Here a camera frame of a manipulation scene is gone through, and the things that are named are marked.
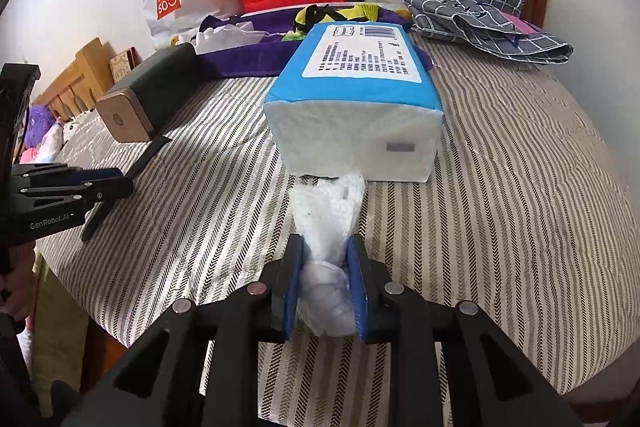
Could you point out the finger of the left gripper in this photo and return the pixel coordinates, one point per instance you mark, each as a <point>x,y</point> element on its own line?
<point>72,175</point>
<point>105,190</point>

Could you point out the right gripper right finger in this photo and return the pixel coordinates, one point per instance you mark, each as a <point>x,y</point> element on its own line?
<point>367,278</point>

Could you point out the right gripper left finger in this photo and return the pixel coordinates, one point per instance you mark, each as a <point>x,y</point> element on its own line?
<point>284,291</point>

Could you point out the white tissue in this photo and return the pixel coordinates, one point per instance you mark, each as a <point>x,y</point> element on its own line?
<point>325,214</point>

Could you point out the dark green box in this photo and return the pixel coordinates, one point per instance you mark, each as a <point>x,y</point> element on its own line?
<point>137,107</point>

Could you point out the blue tissue pack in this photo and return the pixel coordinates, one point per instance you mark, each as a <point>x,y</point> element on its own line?
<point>356,97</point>

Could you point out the yellow pouch with black strap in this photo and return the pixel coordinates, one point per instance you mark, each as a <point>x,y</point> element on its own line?
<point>314,14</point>

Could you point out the person left hand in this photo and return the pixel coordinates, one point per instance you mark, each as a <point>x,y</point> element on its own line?
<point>19,284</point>

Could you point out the wooden headboard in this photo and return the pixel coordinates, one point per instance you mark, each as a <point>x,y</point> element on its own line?
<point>80,85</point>

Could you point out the brown framed book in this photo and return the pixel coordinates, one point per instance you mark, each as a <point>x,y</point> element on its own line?
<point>123,63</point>

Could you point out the striped bed quilt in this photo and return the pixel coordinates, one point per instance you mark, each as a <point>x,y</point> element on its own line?
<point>524,213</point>

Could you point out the purple towel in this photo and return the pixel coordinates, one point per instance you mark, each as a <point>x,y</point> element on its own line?
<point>267,58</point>

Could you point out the grey plaid cloth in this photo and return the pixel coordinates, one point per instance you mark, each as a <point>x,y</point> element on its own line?
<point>494,27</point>

